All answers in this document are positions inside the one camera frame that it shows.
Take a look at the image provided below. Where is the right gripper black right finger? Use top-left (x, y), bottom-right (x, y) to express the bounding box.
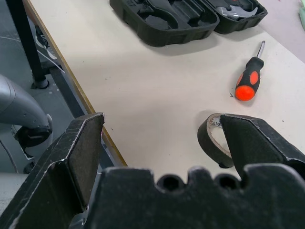
top-left (220, 114), bottom-right (305, 180)

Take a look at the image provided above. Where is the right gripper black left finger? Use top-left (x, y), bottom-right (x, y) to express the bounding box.
top-left (0, 112), bottom-right (105, 229)

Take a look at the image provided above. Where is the black tape roll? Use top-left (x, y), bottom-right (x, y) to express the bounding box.
top-left (197, 112), bottom-right (235, 169)

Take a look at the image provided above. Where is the orange black screwdriver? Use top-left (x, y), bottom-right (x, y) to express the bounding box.
top-left (234, 41), bottom-right (266, 102)

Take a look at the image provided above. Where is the black tool case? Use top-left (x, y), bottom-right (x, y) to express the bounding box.
top-left (109, 0), bottom-right (269, 48)

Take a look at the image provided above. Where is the grey white sneaker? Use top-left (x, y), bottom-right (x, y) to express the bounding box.
top-left (35, 25), bottom-right (58, 60)

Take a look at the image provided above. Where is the black metal table leg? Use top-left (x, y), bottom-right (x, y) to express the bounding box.
top-left (4, 0), bottom-right (50, 89)

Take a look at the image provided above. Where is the silver claw hammer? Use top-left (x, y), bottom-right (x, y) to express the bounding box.
top-left (215, 4), bottom-right (259, 20)

